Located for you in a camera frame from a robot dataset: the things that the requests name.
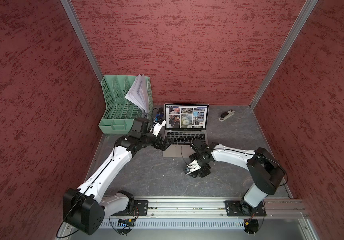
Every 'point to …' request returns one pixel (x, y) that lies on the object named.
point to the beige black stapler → (226, 114)
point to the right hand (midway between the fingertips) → (197, 166)
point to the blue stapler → (158, 116)
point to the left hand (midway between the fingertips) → (165, 140)
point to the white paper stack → (139, 94)
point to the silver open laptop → (184, 123)
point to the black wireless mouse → (194, 174)
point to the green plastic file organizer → (121, 95)
